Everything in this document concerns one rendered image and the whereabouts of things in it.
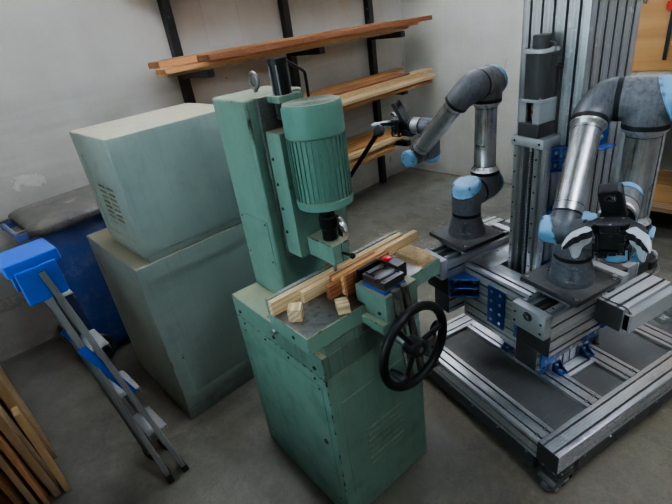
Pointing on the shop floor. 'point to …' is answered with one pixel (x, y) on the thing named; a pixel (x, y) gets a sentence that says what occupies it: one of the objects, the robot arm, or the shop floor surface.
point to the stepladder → (84, 341)
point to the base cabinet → (339, 418)
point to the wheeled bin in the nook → (74, 256)
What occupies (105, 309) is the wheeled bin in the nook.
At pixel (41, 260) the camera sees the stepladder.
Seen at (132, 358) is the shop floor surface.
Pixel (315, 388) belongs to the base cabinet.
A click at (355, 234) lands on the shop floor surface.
